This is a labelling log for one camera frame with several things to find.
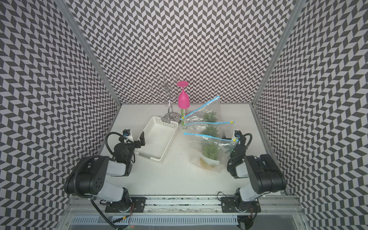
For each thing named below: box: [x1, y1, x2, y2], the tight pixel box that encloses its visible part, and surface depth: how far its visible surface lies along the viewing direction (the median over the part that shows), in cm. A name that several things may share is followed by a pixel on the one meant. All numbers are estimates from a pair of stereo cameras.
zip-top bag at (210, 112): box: [180, 95, 222, 126], surface depth 82 cm
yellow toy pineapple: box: [199, 143, 219, 170], surface depth 74 cm
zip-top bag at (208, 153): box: [183, 132, 240, 173], surface depth 75 cm
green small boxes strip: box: [181, 108, 187, 130], surface depth 104 cm
